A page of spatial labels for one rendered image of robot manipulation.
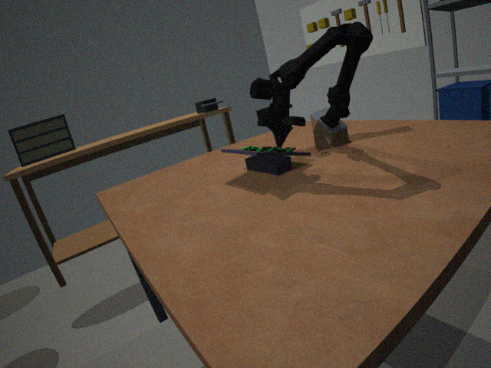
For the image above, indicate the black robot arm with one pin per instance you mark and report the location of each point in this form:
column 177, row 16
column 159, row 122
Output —
column 357, row 38

